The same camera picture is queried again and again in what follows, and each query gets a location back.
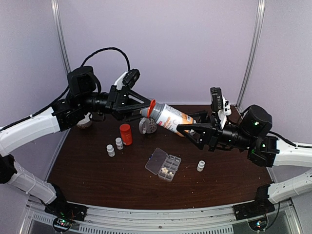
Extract white ceramic bowl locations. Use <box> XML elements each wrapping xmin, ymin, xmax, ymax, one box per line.
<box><xmin>76</xmin><ymin>113</ymin><xmax>93</xmax><ymax>129</ymax></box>

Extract aluminium frame post right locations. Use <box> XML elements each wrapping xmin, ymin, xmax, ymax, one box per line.
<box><xmin>235</xmin><ymin>0</ymin><xmax>266</xmax><ymax>110</ymax></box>

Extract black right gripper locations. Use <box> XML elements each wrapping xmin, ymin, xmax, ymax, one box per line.
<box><xmin>176</xmin><ymin>110</ymin><xmax>254</xmax><ymax>153</ymax></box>

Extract yellow-lined patterned mug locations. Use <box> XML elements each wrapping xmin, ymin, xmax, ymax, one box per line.
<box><xmin>138</xmin><ymin>117</ymin><xmax>157</xmax><ymax>135</ymax></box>

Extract aluminium frame post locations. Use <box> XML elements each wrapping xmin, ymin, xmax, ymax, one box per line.
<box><xmin>51</xmin><ymin>0</ymin><xmax>82</xmax><ymax>110</ymax></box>
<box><xmin>235</xmin><ymin>0</ymin><xmax>266</xmax><ymax>110</ymax></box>

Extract red saucer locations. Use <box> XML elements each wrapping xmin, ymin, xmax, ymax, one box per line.
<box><xmin>228</xmin><ymin>105</ymin><xmax>241</xmax><ymax>121</ymax></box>

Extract grey-capped orange label bottle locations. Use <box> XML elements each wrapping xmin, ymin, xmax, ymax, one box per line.
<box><xmin>146</xmin><ymin>99</ymin><xmax>196</xmax><ymax>137</ymax></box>

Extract white pills in organizer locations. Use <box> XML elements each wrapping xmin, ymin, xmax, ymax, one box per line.
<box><xmin>161</xmin><ymin>167</ymin><xmax>174</xmax><ymax>176</ymax></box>

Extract small white pill bottle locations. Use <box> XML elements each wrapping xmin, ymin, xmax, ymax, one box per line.
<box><xmin>115</xmin><ymin>137</ymin><xmax>123</xmax><ymax>150</ymax></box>

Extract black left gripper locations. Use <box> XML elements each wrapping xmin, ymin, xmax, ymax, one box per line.
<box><xmin>78</xmin><ymin>84</ymin><xmax>154</xmax><ymax>122</ymax></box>

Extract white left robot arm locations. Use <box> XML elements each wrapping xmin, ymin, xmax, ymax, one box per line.
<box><xmin>0</xmin><ymin>66</ymin><xmax>150</xmax><ymax>216</ymax></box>

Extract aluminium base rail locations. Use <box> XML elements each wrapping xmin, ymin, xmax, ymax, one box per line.
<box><xmin>19</xmin><ymin>190</ymin><xmax>298</xmax><ymax>234</ymax></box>

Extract orange pill bottle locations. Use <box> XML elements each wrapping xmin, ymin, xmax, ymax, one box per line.
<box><xmin>119</xmin><ymin>123</ymin><xmax>133</xmax><ymax>146</ymax></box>

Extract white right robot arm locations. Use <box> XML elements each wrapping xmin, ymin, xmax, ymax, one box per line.
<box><xmin>177</xmin><ymin>105</ymin><xmax>312</xmax><ymax>168</ymax></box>

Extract aluminium frame post left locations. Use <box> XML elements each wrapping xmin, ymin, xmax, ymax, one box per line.
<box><xmin>51</xmin><ymin>0</ymin><xmax>82</xmax><ymax>110</ymax></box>

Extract clear plastic pill organizer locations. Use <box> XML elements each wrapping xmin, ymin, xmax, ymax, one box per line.
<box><xmin>145</xmin><ymin>148</ymin><xmax>182</xmax><ymax>182</ymax></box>

